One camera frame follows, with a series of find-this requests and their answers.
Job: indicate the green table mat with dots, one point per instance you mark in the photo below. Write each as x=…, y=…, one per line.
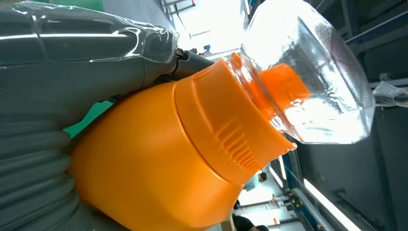
x=90, y=118

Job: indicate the ceiling light panel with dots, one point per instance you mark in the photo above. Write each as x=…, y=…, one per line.
x=331, y=205
x=276, y=177

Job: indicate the clear plastic wrap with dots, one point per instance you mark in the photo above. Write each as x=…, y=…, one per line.
x=390, y=95

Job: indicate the person in black top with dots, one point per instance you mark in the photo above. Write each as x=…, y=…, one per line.
x=247, y=223

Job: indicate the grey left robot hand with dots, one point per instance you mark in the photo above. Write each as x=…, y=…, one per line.
x=73, y=67

